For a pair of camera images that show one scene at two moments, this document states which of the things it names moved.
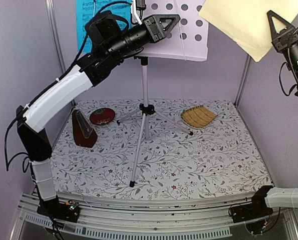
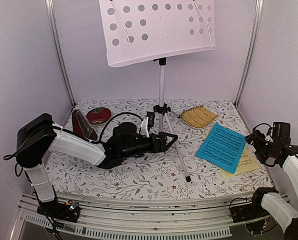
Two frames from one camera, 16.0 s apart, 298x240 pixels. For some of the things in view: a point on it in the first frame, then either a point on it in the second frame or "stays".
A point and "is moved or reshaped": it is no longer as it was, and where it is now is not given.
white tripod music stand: x=186 y=39 is moved or reshaped
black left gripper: x=155 y=30 -> x=162 y=146
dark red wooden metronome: x=84 y=135 stays
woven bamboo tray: x=198 y=117 stays
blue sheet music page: x=85 y=9 -> x=224 y=147
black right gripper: x=282 y=41 -> x=256 y=144
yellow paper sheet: x=246 y=22 -> x=247 y=163
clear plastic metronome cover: x=85 y=127 stays
